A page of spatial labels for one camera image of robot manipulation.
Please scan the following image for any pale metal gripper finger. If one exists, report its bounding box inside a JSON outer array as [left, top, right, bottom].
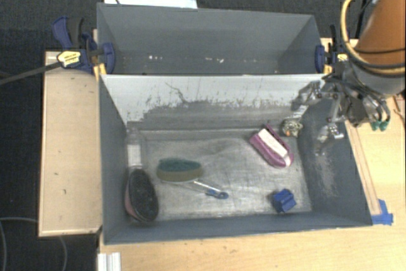
[[291, 80, 322, 121], [315, 97, 346, 157]]

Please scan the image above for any small grey and yellow toy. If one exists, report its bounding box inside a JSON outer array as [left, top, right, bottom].
[[280, 118, 304, 138]]

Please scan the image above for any purple and white brush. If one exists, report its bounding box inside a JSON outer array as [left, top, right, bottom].
[[248, 123, 296, 169]]

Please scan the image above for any blue block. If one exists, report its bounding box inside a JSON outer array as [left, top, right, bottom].
[[271, 188, 298, 215]]

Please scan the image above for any grey metal bin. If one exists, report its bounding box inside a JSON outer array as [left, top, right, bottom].
[[96, 2, 374, 246]]

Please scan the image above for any blue and clear small tool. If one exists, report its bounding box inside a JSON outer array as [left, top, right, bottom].
[[177, 178, 230, 201]]

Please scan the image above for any clear plastic bottle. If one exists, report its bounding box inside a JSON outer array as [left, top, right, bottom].
[[126, 126, 147, 169]]

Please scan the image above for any pink and black oval brush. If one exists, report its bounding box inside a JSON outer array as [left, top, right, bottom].
[[124, 168, 160, 223]]

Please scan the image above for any pale wood flat board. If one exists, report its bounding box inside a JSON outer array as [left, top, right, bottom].
[[37, 50, 104, 237]]

